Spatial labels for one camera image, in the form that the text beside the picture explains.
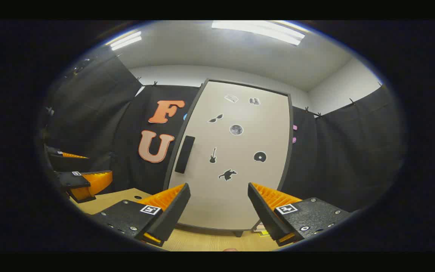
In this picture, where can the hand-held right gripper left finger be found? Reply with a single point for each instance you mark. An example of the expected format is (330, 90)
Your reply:
(176, 211)

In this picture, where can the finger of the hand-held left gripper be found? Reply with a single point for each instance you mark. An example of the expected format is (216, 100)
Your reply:
(66, 163)
(72, 180)

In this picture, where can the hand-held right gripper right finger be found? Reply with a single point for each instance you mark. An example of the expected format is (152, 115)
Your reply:
(264, 215)

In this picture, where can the white cabinet door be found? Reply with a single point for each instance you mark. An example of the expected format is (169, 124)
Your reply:
(236, 189)

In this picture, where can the grey cabinet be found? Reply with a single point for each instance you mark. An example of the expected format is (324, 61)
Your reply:
(238, 233)

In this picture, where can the thick paperback book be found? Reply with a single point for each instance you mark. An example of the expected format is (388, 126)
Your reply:
(259, 227)

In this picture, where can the black backdrop cloth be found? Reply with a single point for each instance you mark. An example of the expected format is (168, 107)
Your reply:
(334, 158)

